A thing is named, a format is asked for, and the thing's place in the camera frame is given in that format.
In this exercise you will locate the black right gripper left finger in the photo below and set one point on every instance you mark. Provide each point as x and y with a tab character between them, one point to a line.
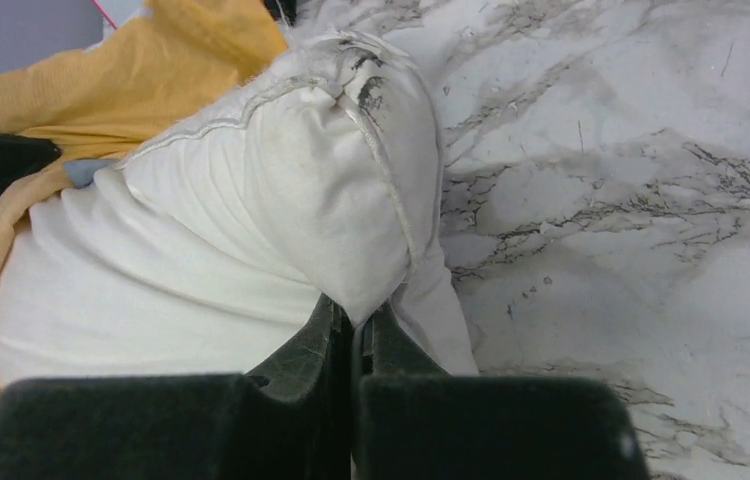
287	418

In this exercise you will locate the blue yellow Mickey pillowcase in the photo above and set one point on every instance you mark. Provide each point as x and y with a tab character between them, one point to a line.
154	70

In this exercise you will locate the white pillow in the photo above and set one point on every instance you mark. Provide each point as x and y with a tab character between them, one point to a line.
209	247

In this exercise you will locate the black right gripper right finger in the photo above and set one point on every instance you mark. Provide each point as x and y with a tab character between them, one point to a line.
412	420

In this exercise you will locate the pink framed whiteboard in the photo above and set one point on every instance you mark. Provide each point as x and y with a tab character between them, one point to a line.
116	13

